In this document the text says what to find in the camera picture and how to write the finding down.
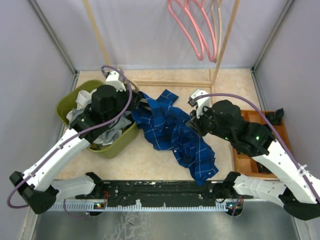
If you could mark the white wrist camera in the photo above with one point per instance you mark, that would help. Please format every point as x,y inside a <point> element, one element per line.
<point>114,79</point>
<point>197,100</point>

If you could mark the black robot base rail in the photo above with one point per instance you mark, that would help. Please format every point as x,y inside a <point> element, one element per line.
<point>155,196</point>

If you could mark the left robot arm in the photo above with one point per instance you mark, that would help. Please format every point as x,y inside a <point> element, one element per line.
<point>37,185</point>

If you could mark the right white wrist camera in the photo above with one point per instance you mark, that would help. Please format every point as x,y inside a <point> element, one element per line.
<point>197,100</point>

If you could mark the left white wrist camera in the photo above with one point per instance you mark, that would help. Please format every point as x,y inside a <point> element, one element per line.
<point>114,79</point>

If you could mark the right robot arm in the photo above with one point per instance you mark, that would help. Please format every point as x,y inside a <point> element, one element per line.
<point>292,190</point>

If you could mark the white shirt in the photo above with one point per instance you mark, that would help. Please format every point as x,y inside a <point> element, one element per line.
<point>83,99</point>

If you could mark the olive green plastic basket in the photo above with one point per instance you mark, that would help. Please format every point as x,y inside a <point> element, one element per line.
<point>67,103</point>

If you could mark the grey shirt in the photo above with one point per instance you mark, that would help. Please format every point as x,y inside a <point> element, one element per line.
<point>115,127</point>

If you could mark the dark rolled cloth in tray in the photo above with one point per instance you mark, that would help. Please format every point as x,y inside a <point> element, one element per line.
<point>275,118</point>

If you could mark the wooden hanger with blue shirt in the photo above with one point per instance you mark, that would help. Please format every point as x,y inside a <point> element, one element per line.
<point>143,104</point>

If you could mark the blue plaid shirt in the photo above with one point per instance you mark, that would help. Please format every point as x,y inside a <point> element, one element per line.
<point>165,127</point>

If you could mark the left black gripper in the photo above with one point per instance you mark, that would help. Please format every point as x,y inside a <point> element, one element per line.
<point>135,97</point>

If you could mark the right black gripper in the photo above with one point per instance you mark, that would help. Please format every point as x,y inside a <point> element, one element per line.
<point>196,123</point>

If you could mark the wooden clothes rack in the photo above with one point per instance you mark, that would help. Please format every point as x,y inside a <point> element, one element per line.
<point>175,83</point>

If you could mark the light wooden hanger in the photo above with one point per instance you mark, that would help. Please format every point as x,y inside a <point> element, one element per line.
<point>217,25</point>

